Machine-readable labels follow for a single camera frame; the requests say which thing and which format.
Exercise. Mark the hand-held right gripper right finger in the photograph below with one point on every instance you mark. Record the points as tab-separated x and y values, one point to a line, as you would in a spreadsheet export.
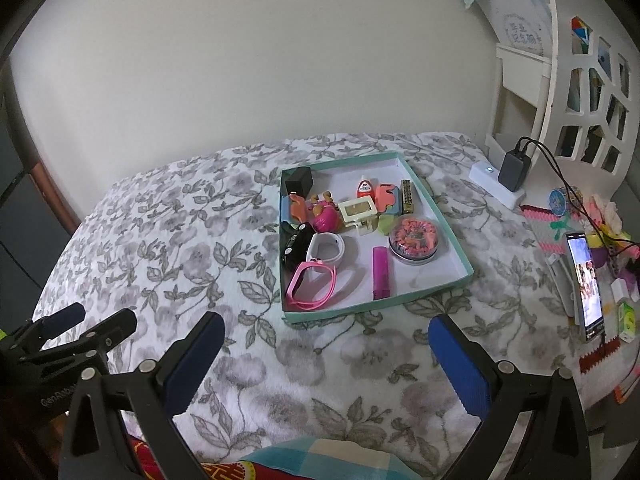
460	365

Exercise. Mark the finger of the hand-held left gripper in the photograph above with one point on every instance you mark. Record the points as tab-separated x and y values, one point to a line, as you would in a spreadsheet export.
110	330
60	320

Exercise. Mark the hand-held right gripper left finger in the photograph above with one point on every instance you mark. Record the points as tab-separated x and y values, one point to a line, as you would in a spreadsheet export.
192	365

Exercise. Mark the teal shallow box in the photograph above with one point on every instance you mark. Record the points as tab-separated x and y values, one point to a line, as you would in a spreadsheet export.
430	285

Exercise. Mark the magenta rectangular case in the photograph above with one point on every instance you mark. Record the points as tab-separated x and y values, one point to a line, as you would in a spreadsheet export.
381	272

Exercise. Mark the pink watch band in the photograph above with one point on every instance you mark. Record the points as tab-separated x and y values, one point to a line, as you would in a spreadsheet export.
295	292

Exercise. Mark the clear round container colourful bands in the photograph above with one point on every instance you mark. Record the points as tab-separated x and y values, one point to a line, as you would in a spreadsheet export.
414	237

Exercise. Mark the white round watch case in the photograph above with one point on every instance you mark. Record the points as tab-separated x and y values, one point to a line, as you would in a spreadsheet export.
315	255

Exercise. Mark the black and gold patterned box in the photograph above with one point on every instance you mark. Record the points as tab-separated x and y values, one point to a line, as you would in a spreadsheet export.
407	195

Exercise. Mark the cream plastic frame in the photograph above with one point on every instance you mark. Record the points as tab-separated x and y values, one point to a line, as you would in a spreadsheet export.
343	212

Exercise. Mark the white glue bottle red label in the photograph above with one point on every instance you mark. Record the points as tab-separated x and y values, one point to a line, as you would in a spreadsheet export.
363	189

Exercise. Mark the black cube box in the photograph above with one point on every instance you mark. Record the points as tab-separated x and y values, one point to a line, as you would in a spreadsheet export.
299	180

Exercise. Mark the grey floral blanket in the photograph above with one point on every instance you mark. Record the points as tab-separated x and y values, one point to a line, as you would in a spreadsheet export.
175	220

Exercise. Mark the white power bank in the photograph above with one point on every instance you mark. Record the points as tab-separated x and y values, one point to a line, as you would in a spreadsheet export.
562	280

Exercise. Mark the brown wooden trim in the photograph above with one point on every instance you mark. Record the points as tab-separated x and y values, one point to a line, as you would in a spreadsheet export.
47	185

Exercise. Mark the smartphone with lit screen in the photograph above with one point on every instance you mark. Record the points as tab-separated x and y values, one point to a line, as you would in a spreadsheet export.
585	285

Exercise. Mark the colourful patterned clothing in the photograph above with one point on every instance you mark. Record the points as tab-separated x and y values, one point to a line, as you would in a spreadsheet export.
310	460

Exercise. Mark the black smart watch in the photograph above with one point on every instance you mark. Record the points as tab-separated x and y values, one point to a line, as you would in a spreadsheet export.
297	245

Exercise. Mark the small green box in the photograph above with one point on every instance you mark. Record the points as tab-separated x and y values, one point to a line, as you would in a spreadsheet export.
627	322

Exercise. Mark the small white adapter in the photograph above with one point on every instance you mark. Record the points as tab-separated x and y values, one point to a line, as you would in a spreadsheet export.
622	291

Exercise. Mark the orange and green toy piece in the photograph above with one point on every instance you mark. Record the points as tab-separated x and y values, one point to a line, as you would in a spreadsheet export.
387	195

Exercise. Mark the white power strip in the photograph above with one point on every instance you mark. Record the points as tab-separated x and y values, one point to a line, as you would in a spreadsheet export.
487	177

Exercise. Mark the pink toy figure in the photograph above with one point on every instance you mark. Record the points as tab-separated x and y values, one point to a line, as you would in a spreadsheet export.
327	219

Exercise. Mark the black charger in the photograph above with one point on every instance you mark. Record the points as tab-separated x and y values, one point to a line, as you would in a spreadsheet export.
514	172

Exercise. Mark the artificial flower bunch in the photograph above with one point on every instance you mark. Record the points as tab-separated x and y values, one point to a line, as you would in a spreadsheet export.
612	220

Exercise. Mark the white lattice shelf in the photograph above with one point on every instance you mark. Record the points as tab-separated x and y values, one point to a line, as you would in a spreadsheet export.
540	110

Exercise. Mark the white paper sheet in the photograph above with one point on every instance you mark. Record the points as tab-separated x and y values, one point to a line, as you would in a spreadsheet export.
520	20

